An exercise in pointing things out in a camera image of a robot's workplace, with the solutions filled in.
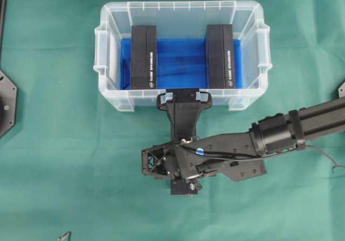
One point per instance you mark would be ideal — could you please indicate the black frame rail left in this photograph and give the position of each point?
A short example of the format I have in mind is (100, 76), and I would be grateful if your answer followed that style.
(2, 18)

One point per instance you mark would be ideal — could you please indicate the blue liner sheet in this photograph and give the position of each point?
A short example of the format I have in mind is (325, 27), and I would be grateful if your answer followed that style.
(181, 64)

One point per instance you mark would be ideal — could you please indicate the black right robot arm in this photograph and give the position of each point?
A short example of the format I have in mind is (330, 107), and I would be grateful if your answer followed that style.
(284, 133)

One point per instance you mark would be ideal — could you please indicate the black realsense box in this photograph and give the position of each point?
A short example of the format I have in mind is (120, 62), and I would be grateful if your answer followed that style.
(220, 56)
(143, 63)
(183, 189)

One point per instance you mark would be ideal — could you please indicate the clear plastic storage case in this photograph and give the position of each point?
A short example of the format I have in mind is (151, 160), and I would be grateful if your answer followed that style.
(177, 21)

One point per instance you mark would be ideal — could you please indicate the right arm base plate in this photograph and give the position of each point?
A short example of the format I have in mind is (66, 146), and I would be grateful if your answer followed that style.
(341, 90)

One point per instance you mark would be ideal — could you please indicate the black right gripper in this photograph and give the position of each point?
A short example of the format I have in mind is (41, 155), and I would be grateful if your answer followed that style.
(233, 155)

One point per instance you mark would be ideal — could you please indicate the small metal bracket bottom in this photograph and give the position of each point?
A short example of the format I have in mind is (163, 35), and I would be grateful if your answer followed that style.
(65, 237)

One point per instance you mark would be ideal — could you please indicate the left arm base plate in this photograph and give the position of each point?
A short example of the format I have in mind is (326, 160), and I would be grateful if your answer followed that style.
(8, 104)

